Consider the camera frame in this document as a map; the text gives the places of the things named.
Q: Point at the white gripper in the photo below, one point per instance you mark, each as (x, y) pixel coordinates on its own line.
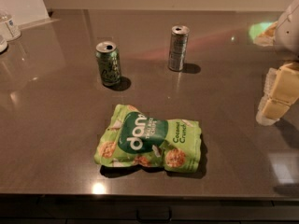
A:
(289, 32)

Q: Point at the silver redbull can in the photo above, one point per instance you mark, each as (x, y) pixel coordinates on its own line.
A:
(178, 46)

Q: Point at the green rice chip bag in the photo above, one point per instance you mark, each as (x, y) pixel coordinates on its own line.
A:
(133, 139)

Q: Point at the green soda can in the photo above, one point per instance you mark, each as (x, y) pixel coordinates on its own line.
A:
(108, 60)

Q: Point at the white object at left edge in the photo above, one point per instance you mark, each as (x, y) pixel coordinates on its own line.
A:
(3, 44)

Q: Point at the black drawer handle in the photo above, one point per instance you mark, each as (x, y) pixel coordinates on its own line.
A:
(155, 215)

